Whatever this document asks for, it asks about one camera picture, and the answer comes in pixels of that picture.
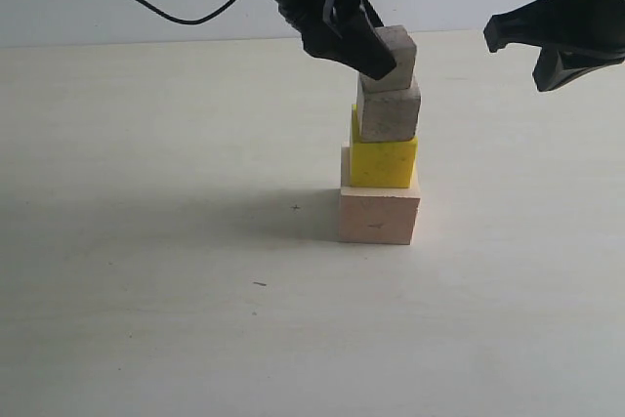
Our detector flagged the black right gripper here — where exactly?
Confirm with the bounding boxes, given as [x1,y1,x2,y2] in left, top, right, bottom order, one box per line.
[483,0,624,92]

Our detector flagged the yellow painted wooden cube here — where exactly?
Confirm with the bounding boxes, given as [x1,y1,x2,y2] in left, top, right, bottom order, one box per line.
[348,104,419,188]

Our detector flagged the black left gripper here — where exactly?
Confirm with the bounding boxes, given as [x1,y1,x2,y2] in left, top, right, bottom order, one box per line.
[274,0,396,80]

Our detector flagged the medium natural wooden cube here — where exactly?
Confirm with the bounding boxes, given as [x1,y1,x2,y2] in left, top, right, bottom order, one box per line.
[356,75,421,143]

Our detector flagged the small natural wooden cube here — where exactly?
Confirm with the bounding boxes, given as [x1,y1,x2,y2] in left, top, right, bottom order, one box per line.
[360,25,417,93]

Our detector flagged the large natural wooden cube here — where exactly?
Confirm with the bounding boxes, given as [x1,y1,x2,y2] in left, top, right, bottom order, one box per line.
[336,140,422,246]

